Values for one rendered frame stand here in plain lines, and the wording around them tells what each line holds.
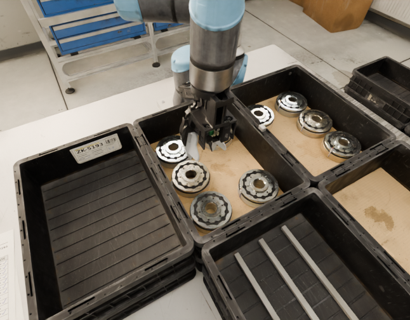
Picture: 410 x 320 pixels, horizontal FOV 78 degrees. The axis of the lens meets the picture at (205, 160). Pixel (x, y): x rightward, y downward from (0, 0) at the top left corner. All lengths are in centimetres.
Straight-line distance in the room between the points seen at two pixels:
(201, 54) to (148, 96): 80
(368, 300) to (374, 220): 19
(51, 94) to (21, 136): 150
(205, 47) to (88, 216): 50
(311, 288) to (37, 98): 251
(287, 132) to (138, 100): 65
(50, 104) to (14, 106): 30
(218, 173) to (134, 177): 23
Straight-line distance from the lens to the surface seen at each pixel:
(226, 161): 75
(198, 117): 49
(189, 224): 54
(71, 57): 248
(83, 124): 114
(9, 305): 87
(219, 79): 43
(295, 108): 91
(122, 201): 71
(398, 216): 82
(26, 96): 278
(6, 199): 104
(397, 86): 195
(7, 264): 92
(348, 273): 69
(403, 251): 77
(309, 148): 84
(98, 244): 68
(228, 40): 40
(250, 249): 64
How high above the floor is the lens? 142
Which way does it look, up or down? 52 degrees down
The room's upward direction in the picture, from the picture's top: straight up
